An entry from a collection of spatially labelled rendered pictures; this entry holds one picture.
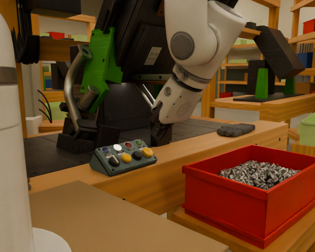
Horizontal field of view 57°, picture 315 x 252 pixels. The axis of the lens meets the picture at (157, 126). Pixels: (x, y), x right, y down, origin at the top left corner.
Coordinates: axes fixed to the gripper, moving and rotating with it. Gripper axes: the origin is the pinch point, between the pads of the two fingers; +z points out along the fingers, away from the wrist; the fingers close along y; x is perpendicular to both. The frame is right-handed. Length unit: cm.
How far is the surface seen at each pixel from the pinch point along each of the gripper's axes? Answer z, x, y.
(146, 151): 7.0, -0.1, -0.8
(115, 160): 7.0, -0.4, -10.7
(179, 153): 10.4, -1.5, 13.3
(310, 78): 138, 191, 846
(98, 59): 2.0, 34.5, 2.7
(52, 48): 21, 73, 8
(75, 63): 7.6, 40.2, -0.8
